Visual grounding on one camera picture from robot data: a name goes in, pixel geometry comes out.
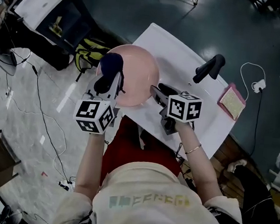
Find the person's cream t-shirt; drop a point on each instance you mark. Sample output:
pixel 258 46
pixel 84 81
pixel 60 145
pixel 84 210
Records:
pixel 150 204

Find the pink and yellow sponge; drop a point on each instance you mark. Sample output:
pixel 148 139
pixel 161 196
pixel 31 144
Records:
pixel 231 101

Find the person's red garment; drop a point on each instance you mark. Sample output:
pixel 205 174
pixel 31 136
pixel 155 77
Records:
pixel 131 148

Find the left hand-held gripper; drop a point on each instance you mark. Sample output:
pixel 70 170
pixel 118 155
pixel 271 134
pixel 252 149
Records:
pixel 93 114

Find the white table with black frame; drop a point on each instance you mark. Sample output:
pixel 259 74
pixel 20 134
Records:
pixel 44 2

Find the white charger plug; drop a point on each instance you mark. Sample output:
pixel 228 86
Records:
pixel 258 86

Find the person's right forearm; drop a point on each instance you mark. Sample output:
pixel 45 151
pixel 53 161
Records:
pixel 199 165

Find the pink plate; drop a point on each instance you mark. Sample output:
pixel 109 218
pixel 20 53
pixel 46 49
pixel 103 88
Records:
pixel 139 71

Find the small red floor object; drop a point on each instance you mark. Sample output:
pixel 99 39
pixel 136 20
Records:
pixel 44 173

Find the person's white shoe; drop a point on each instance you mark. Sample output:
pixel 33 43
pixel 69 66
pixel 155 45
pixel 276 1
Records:
pixel 236 165

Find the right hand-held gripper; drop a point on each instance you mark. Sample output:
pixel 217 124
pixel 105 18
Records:
pixel 184 107

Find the yellow and black backpack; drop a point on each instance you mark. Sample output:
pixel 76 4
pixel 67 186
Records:
pixel 89 51

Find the person's black trouser leg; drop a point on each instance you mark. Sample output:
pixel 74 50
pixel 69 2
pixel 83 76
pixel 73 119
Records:
pixel 253 193

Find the person's left forearm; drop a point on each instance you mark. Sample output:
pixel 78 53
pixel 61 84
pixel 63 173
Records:
pixel 91 161

